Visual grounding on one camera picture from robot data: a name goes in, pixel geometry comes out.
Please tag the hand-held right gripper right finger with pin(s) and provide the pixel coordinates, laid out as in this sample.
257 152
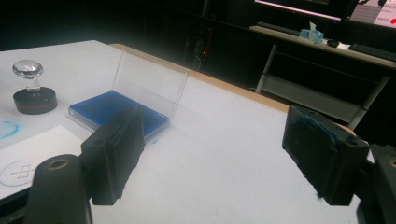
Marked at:
327 155

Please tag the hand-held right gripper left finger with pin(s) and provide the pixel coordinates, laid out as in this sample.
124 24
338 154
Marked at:
112 155

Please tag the blue ink pad clear case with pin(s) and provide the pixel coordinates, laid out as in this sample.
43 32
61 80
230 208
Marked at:
99 107

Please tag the white paper sheet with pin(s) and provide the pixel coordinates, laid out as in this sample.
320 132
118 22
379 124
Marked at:
46 146

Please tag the small black round object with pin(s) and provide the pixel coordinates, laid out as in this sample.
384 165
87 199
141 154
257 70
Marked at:
333 43

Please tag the black keyboard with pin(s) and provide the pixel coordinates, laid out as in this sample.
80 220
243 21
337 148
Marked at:
277 28
370 51

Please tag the light blue tissue box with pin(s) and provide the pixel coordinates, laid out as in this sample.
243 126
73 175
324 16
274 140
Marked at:
311 34

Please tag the computer monitor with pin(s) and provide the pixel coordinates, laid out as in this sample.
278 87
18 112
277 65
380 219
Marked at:
299 10

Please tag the white and red poster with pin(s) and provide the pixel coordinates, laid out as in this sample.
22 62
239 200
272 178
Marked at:
383 15

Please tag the white metal frame desk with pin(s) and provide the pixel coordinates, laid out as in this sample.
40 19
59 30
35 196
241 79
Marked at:
311 96

